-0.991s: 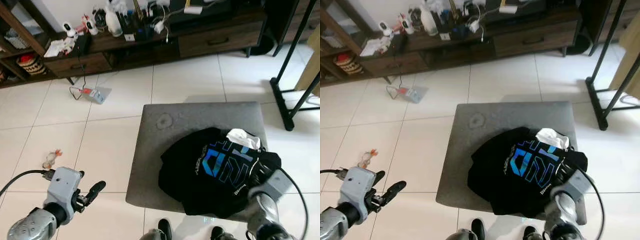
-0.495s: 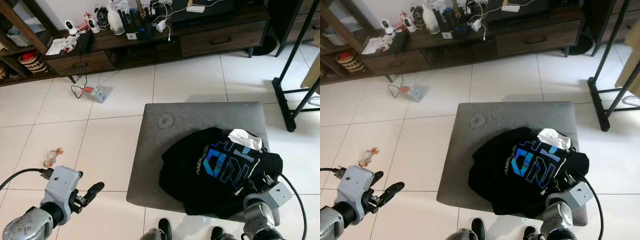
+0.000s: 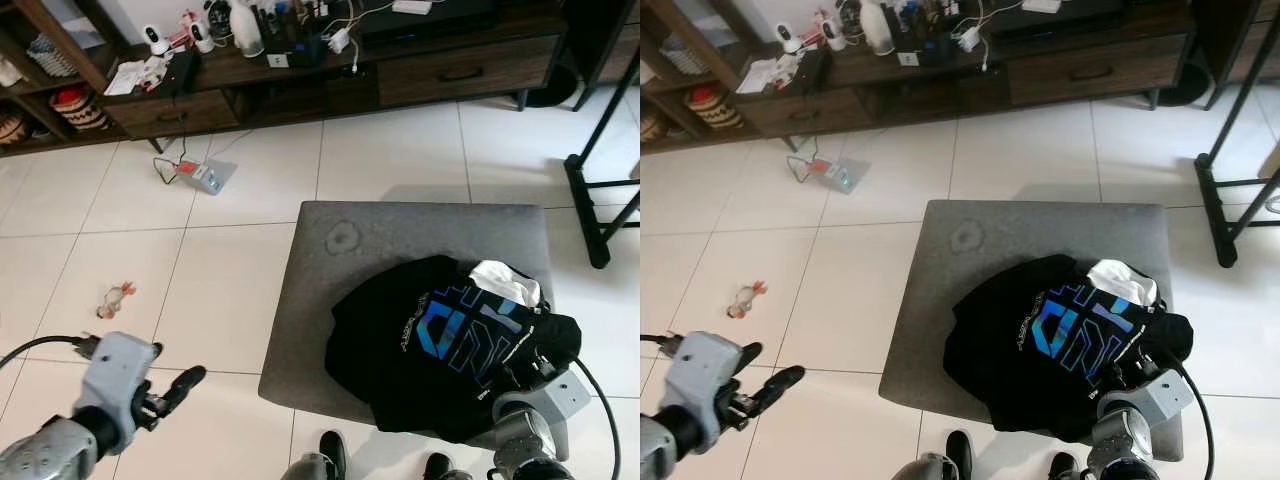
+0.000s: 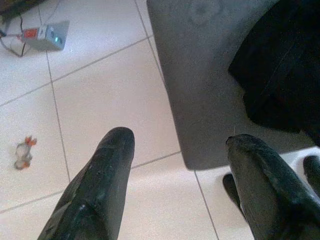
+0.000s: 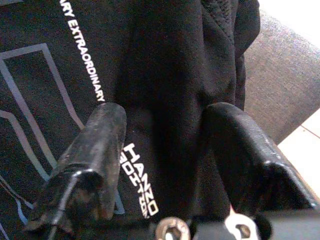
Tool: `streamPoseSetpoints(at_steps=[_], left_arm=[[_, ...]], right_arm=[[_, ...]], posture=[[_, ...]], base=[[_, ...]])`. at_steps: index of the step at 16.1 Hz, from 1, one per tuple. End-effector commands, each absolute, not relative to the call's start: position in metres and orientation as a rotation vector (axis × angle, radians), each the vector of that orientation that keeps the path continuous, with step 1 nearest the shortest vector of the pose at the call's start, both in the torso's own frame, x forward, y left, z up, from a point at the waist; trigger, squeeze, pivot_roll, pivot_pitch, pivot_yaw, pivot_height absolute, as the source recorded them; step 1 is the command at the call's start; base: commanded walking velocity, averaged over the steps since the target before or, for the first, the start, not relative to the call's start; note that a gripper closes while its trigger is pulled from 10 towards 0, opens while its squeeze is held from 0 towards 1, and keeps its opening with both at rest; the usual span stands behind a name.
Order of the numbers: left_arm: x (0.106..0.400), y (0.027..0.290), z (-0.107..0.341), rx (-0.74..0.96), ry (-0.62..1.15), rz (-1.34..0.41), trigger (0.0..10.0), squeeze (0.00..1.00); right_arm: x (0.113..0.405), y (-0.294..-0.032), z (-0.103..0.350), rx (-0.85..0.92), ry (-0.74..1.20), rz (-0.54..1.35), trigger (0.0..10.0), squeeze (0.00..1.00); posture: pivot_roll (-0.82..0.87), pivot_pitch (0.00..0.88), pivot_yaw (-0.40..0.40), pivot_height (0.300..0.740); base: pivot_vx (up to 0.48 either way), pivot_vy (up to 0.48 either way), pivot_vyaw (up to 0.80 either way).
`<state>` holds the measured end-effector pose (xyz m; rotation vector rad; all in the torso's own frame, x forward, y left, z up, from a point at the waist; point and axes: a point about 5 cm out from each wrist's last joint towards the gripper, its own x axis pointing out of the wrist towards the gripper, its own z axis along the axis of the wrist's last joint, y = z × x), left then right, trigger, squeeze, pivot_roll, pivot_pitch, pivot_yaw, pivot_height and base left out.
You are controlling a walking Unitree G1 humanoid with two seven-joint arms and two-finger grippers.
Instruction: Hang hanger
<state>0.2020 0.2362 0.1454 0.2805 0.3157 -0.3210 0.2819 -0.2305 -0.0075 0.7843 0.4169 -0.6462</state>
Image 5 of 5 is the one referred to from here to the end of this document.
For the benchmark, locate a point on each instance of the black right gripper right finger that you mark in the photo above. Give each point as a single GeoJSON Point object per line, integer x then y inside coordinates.
{"type": "Point", "coordinates": [250, 162]}

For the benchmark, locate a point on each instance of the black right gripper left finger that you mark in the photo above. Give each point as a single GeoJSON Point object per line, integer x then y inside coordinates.
{"type": "Point", "coordinates": [100, 150]}

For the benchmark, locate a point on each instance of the black printed t-shirt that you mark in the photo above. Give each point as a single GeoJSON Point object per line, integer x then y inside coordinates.
{"type": "Point", "coordinates": [162, 62]}

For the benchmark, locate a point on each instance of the grey fabric ottoman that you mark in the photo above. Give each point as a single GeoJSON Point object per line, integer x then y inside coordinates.
{"type": "Point", "coordinates": [282, 80]}

